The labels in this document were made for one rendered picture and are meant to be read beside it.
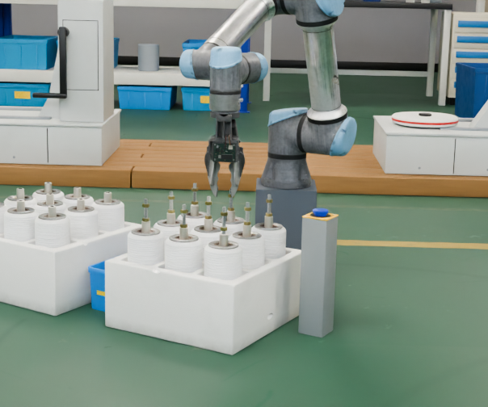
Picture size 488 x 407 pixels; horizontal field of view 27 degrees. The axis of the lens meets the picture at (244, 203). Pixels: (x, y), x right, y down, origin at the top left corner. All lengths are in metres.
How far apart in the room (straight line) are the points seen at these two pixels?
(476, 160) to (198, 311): 2.28
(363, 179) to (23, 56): 3.49
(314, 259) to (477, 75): 4.37
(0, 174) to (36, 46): 2.81
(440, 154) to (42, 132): 1.75
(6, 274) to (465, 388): 1.29
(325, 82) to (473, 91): 4.07
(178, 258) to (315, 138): 0.61
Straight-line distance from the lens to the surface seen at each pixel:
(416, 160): 4.51
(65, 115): 4.60
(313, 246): 2.59
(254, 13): 2.74
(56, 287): 2.78
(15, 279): 2.87
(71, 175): 4.49
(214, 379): 2.37
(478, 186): 4.50
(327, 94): 2.88
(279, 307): 2.69
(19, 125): 4.58
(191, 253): 2.56
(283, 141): 2.98
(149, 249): 2.62
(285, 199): 2.98
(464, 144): 4.54
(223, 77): 2.40
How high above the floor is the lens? 0.90
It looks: 12 degrees down
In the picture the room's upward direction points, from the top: 1 degrees clockwise
